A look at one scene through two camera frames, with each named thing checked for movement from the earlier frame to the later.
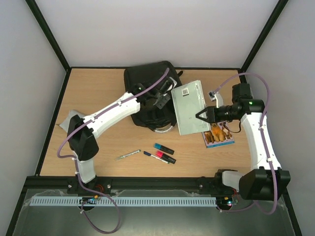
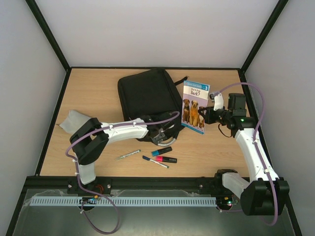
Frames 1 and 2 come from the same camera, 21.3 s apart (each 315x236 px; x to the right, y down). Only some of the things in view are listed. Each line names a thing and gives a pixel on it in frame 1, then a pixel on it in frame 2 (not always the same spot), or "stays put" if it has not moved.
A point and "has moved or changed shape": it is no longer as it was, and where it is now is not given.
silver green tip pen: x=124 y=156 stays put
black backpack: x=151 y=83 has moved or changed shape
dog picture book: x=219 y=134 → x=195 y=97
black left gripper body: x=160 y=104 → x=158 y=139
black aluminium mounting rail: x=74 y=184 stays put
